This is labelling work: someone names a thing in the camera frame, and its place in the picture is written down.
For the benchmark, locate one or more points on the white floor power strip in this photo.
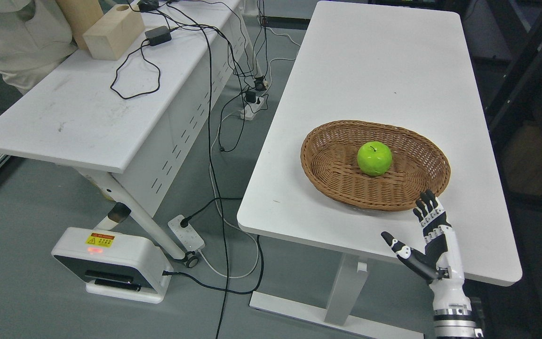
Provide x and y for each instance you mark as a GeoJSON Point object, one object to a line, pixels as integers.
{"type": "Point", "coordinates": [185, 234]}

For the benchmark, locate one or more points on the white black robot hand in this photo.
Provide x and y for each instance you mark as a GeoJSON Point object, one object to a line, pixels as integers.
{"type": "Point", "coordinates": [440, 265]}

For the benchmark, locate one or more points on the green apple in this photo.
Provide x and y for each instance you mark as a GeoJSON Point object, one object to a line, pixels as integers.
{"type": "Point", "coordinates": [374, 158]}

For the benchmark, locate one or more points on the white perforated side table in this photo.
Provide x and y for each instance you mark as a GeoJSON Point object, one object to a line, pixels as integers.
{"type": "Point", "coordinates": [129, 128]}

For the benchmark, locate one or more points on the far white power strip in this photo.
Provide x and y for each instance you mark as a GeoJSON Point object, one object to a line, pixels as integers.
{"type": "Point", "coordinates": [248, 113]}

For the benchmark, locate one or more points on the white standing desk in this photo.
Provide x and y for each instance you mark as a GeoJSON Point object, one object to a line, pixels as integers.
{"type": "Point", "coordinates": [392, 65]}

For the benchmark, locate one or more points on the black computer mouse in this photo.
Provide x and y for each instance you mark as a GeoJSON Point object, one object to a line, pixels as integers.
{"type": "Point", "coordinates": [148, 5]}

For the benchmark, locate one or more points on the tall wooden board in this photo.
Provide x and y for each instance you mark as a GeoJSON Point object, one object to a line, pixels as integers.
{"type": "Point", "coordinates": [80, 15]}

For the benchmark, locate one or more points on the black power adapter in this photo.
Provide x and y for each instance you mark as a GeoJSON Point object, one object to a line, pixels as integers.
{"type": "Point", "coordinates": [158, 35]}

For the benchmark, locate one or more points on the light wooden block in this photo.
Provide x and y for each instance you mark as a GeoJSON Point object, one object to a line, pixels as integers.
{"type": "Point", "coordinates": [114, 33]}

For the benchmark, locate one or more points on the person in beige clothes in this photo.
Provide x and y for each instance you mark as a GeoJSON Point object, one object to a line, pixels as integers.
{"type": "Point", "coordinates": [34, 39]}

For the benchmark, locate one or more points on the brown wicker basket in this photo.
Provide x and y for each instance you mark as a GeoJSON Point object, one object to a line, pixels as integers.
{"type": "Point", "coordinates": [329, 160]}

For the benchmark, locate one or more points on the black metal shelf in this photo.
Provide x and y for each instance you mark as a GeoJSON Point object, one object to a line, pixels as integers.
{"type": "Point", "coordinates": [505, 40]}

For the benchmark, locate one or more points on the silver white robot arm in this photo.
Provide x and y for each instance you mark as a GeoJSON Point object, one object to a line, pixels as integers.
{"type": "Point", "coordinates": [457, 323]}

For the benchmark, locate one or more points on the white box device warning label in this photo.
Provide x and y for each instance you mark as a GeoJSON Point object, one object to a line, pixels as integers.
{"type": "Point", "coordinates": [116, 265]}

